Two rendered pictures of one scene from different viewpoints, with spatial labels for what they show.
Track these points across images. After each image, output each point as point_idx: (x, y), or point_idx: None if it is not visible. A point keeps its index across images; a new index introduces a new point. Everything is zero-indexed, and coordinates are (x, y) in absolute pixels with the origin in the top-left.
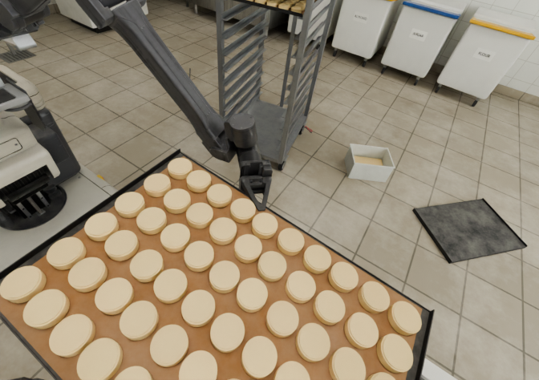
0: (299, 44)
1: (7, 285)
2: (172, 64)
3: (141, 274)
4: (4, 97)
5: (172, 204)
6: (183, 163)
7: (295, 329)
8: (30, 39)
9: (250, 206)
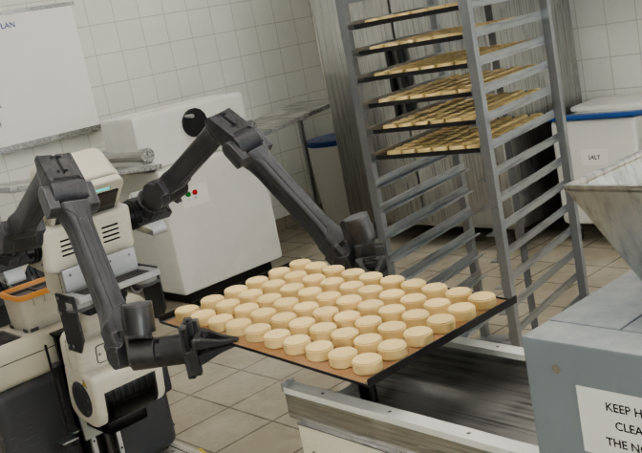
0: (488, 187)
1: (179, 310)
2: (292, 185)
3: (265, 300)
4: (139, 272)
5: (290, 276)
6: (303, 260)
7: (378, 307)
8: (162, 224)
9: (359, 270)
